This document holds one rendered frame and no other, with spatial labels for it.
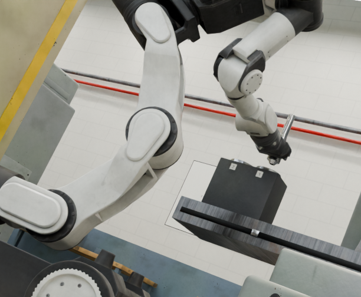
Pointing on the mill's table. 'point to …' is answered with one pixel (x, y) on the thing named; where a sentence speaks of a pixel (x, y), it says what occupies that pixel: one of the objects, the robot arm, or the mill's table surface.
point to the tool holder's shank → (287, 126)
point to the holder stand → (246, 190)
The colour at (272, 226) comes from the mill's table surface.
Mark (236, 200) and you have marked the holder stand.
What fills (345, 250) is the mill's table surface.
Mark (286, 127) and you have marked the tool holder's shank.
